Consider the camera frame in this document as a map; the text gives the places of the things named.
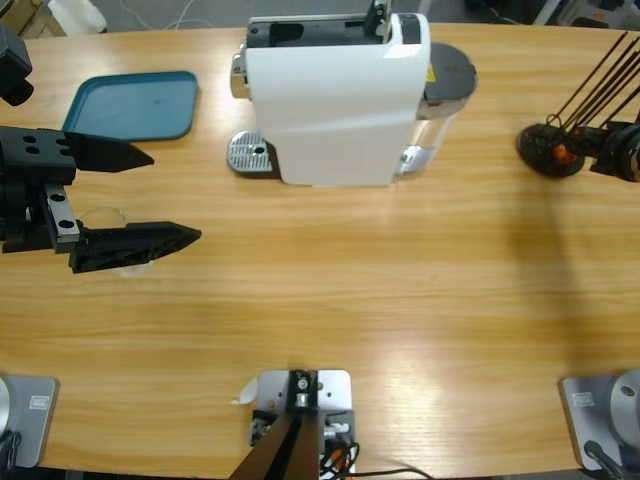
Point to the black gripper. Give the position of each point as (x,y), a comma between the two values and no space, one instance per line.
(625,150)
(20,215)

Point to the clear glass cup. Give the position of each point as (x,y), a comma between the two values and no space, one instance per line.
(100,220)

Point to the grey coffee machine lid lever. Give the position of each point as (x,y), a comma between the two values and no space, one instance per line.
(376,20)

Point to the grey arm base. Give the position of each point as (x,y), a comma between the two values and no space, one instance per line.
(30,420)
(595,420)

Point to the white capsule coffee machine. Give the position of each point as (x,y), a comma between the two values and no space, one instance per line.
(325,100)

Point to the black capsule stand with rods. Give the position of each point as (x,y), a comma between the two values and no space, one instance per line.
(535,145)

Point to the teal plastic tray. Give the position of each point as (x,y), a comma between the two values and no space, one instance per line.
(130,107)

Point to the black and orange device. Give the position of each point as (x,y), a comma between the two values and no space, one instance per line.
(595,20)

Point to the metal drip tray grate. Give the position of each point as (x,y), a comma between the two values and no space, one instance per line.
(247,152)

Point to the clear water tank dark lid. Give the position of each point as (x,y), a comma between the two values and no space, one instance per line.
(450,70)

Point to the white plastic bag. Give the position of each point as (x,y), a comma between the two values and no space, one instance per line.
(75,15)

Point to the cardboard box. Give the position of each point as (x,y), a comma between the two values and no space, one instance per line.
(20,12)

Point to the white tape tab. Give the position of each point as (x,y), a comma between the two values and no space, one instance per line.
(247,392)

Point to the white mounting block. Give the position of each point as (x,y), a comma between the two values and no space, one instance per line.
(332,395)

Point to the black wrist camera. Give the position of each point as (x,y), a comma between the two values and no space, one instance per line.
(12,65)

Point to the dark camera post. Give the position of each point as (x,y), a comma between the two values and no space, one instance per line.
(290,450)

